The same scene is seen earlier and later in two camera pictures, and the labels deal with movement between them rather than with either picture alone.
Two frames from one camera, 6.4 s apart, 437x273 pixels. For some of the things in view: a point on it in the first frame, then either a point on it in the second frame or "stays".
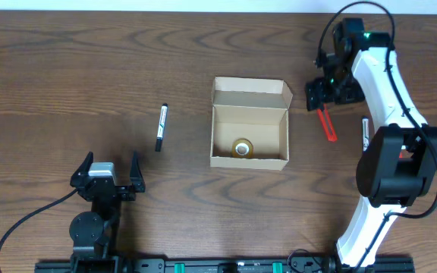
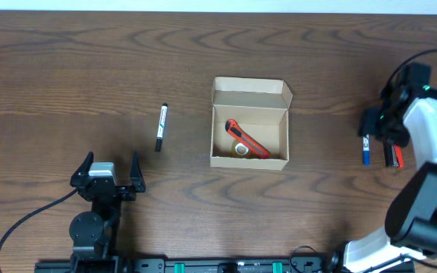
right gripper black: (314, 95) → (365, 123)
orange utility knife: (324, 117) → (245, 139)
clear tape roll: (242, 148) stays
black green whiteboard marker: (164, 110) stays
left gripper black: (137, 182) stays
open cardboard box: (256, 110) stays
